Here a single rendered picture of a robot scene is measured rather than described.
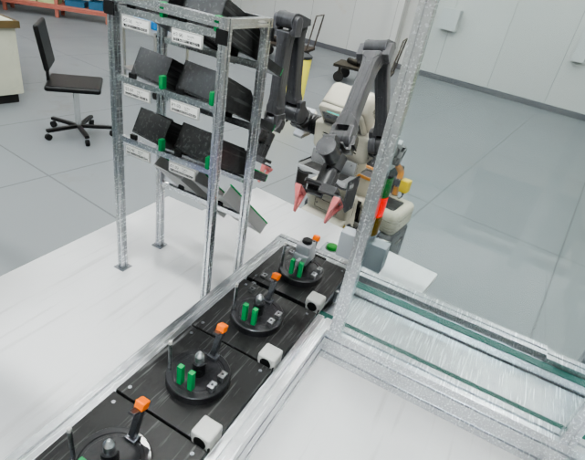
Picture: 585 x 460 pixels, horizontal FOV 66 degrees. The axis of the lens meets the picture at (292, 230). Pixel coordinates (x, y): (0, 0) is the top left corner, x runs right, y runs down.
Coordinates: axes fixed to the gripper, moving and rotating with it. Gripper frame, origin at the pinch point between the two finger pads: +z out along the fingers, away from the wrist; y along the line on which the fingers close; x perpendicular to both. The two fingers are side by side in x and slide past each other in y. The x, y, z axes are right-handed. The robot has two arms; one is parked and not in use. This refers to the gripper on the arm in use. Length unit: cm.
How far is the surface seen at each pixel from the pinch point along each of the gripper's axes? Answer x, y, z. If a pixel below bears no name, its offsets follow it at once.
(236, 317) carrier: -8.6, -3.0, 34.1
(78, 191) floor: 157, -236, 11
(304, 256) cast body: 7.2, 1.4, 10.6
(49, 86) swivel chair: 158, -325, -63
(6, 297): -15, -65, 57
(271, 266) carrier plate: 13.0, -8.7, 16.6
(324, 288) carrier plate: 13.6, 9.4, 16.4
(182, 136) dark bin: -21.3, -34.6, -2.4
